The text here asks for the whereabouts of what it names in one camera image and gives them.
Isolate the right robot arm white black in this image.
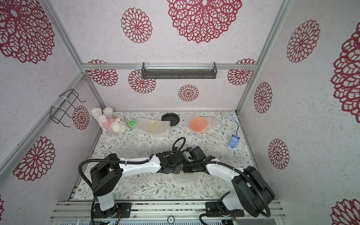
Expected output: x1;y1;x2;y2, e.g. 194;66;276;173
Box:
182;147;275;225

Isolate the white plush bunny pink dress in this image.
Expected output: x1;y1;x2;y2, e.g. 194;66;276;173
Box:
91;107;128;133

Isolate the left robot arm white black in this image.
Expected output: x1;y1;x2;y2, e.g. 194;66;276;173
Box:
78;137;186;224

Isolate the orange plate in bubble wrap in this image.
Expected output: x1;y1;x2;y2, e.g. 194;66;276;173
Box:
183;114;219;133

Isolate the aluminium front rail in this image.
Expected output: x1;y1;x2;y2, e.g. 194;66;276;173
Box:
49;199;287;221

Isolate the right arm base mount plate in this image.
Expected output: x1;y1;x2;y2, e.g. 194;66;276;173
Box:
205;202;245;217

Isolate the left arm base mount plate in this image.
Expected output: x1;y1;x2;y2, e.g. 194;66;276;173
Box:
91;202;132;218

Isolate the green round toy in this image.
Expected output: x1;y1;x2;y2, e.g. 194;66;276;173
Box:
127;120;137;128

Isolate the black wire wall basket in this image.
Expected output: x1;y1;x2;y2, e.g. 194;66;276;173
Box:
49;89;86;128

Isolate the yellow plate in bubble wrap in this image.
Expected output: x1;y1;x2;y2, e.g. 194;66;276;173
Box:
134;117;172;138

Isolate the dark grey plate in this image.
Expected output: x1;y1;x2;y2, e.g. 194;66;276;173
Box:
161;112;180;127

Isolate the blue toy with cord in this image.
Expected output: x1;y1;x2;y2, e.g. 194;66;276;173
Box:
227;114;240;149

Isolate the clear bubble wrap sheet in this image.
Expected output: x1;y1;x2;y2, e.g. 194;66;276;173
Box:
112;173;234;200
159;172;215;185

